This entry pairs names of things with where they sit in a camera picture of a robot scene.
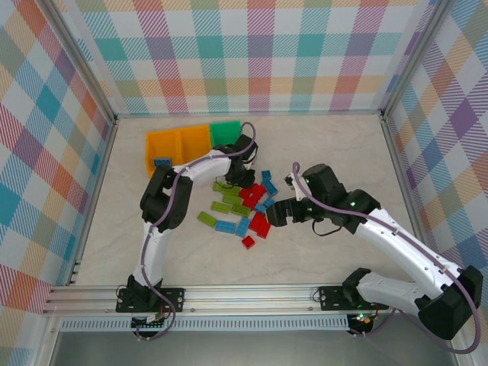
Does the green plastic bin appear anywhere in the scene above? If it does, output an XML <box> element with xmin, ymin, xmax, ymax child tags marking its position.
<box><xmin>209</xmin><ymin>120</ymin><xmax>243</xmax><ymax>148</ymax></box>

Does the yellow plastic bin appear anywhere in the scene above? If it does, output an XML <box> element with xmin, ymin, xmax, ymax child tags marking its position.
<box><xmin>178</xmin><ymin>124</ymin><xmax>214</xmax><ymax>162</ymax></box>
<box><xmin>145</xmin><ymin>129</ymin><xmax>183</xmax><ymax>179</ymax></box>

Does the grey metal bottom panel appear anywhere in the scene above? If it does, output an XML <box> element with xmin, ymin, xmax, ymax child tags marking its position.
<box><xmin>37</xmin><ymin>329</ymin><xmax>458</xmax><ymax>366</ymax></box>

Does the left small circuit board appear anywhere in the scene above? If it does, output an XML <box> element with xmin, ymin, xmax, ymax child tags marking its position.
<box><xmin>131</xmin><ymin>312</ymin><xmax>169</xmax><ymax>329</ymax></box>

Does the aluminium back frame rail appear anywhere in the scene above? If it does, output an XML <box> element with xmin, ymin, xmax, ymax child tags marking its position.
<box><xmin>114</xmin><ymin>109</ymin><xmax>386</xmax><ymax>120</ymax></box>

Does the aluminium frame rail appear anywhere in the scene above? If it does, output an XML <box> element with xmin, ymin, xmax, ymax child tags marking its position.
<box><xmin>114</xmin><ymin>109</ymin><xmax>386</xmax><ymax>120</ymax></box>
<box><xmin>41</xmin><ymin>284</ymin><xmax>397</xmax><ymax>318</ymax></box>

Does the aluminium right side rail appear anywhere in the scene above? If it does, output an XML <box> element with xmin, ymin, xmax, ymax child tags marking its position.
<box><xmin>380</xmin><ymin>114</ymin><xmax>428</xmax><ymax>247</ymax></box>

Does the aluminium front frame rail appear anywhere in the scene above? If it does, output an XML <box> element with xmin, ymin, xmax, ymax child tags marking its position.
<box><xmin>41</xmin><ymin>284</ymin><xmax>397</xmax><ymax>318</ymax></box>

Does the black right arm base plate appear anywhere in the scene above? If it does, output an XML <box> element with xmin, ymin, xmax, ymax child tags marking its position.
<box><xmin>318</xmin><ymin>285</ymin><xmax>382</xmax><ymax>312</ymax></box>

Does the slotted grey cable duct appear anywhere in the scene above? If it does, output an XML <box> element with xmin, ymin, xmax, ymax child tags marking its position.
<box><xmin>60</xmin><ymin>318</ymin><xmax>350</xmax><ymax>332</ymax></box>

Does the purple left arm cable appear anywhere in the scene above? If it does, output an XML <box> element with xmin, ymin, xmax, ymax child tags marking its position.
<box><xmin>133</xmin><ymin>121</ymin><xmax>258</xmax><ymax>342</ymax></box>

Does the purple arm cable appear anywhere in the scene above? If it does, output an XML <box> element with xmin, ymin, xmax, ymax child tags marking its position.
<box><xmin>133</xmin><ymin>121</ymin><xmax>258</xmax><ymax>342</ymax></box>
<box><xmin>291</xmin><ymin>162</ymin><xmax>482</xmax><ymax>354</ymax></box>

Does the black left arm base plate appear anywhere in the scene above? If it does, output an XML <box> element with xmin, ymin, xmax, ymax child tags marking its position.
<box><xmin>116</xmin><ymin>286</ymin><xmax>186</xmax><ymax>313</ymax></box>

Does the aluminium left side rail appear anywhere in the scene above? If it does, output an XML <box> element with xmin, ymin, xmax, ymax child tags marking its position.
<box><xmin>68</xmin><ymin>117</ymin><xmax>119</xmax><ymax>287</ymax></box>

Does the aluminium right corner post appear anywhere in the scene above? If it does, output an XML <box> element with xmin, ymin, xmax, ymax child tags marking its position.
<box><xmin>380</xmin><ymin>0</ymin><xmax>458</xmax><ymax>119</ymax></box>

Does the aluminium corner post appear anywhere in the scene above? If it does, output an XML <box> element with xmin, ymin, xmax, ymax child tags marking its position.
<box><xmin>380</xmin><ymin>0</ymin><xmax>458</xmax><ymax>119</ymax></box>
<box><xmin>45</xmin><ymin>0</ymin><xmax>117</xmax><ymax>123</ymax></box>

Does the aluminium left corner post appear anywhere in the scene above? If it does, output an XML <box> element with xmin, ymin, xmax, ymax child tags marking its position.
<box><xmin>45</xmin><ymin>0</ymin><xmax>117</xmax><ymax>123</ymax></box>

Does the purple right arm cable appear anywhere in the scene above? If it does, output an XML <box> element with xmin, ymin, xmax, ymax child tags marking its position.
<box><xmin>291</xmin><ymin>162</ymin><xmax>482</xmax><ymax>354</ymax></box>

